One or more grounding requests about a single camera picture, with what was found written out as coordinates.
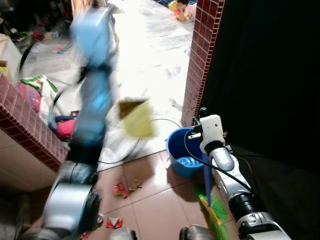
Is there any yellow dustpan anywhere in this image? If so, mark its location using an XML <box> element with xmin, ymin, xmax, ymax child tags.
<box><xmin>118</xmin><ymin>97</ymin><xmax>156</xmax><ymax>139</ymax></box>

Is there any blue plastic bucket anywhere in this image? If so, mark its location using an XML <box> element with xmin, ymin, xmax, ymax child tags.
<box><xmin>166</xmin><ymin>127</ymin><xmax>206</xmax><ymax>178</ymax></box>

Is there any brown wrapper scrap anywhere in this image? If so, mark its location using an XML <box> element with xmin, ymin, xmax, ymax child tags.
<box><xmin>128</xmin><ymin>180</ymin><xmax>143</xmax><ymax>193</ymax></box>

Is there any red crumpled wrapper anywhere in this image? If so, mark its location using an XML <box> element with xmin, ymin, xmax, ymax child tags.
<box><xmin>112</xmin><ymin>182</ymin><xmax>129</xmax><ymax>198</ymax></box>

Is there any grey right robot foot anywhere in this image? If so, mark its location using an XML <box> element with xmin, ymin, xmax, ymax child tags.
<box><xmin>179</xmin><ymin>225</ymin><xmax>217</xmax><ymax>240</ymax></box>

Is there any grey robot foot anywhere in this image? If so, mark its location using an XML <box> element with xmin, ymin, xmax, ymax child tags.
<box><xmin>108</xmin><ymin>227</ymin><xmax>138</xmax><ymax>240</ymax></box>
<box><xmin>179</xmin><ymin>225</ymin><xmax>217</xmax><ymax>240</ymax></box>

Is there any yellow and pink doll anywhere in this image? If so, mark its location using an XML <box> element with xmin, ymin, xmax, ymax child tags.
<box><xmin>168</xmin><ymin>0</ymin><xmax>197</xmax><ymax>23</ymax></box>

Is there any red and white wrapper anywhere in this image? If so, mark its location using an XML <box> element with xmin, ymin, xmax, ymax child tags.
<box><xmin>105</xmin><ymin>216</ymin><xmax>124</xmax><ymax>230</ymax></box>

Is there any grey left robot foot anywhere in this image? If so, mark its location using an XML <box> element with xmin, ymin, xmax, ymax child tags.
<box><xmin>108</xmin><ymin>227</ymin><xmax>138</xmax><ymax>240</ymax></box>

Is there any pink round item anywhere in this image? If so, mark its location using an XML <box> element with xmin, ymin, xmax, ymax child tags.
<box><xmin>55</xmin><ymin>116</ymin><xmax>78</xmax><ymax>141</ymax></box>

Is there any orange striped cloth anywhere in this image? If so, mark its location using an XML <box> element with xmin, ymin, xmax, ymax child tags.
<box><xmin>71</xmin><ymin>0</ymin><xmax>96</xmax><ymax>18</ymax></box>

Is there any green and white bag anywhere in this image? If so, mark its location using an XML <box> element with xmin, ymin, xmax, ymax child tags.
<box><xmin>20</xmin><ymin>74</ymin><xmax>59</xmax><ymax>101</ymax></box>

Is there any pink plastic bag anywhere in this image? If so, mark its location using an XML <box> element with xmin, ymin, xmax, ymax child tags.
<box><xmin>17</xmin><ymin>82</ymin><xmax>44</xmax><ymax>113</ymax></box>

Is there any white box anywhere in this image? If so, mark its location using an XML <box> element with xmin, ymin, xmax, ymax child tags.
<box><xmin>0</xmin><ymin>34</ymin><xmax>23</xmax><ymax>83</ymax></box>

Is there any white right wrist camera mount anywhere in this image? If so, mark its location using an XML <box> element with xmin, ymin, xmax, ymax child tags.
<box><xmin>199</xmin><ymin>114</ymin><xmax>227</xmax><ymax>147</ymax></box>

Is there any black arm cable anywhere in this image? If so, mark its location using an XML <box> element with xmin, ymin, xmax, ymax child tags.
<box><xmin>183</xmin><ymin>130</ymin><xmax>254</xmax><ymax>194</ymax></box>

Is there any black floor cable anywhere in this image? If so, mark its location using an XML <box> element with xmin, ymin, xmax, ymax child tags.
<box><xmin>97</xmin><ymin>118</ymin><xmax>183</xmax><ymax>165</ymax></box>

